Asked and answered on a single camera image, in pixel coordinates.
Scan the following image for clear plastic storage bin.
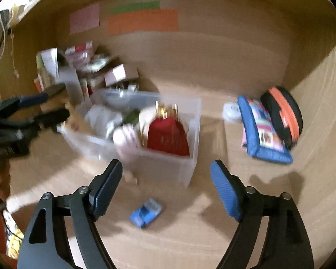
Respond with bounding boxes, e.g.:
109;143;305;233
59;89;201;186

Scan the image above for red velvet pouch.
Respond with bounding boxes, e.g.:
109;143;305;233
146;102;190;157

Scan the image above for dark green glass bottle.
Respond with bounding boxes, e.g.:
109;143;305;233
121;109;141;126

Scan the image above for small blue packet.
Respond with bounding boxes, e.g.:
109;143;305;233
130;199;163;229

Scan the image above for white drawstring cloth bag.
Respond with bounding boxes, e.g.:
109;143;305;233
84;105;123;139

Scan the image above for black orange round case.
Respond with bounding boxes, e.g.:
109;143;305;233
260;86;304;150

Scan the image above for green sticky note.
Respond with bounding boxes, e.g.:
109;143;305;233
109;1;160;15

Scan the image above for blue patterned pencil pouch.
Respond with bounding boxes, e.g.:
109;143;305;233
237;96;293;165

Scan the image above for small pink white box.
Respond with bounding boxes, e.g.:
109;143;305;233
104;64;139;87

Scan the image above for orange sticky note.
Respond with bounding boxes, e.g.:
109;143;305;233
107;9;179;35

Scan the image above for stack of books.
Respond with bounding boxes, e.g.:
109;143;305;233
64;41;117;98

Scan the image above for pink sticky note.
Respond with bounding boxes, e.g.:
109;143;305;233
69;3;100;35

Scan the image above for yellow cartoon bag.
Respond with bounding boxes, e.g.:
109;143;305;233
2;210;24;260

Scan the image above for pink round case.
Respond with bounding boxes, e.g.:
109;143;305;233
113;124;142;162

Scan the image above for white paper receipt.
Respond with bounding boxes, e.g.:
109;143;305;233
41;48;59;78

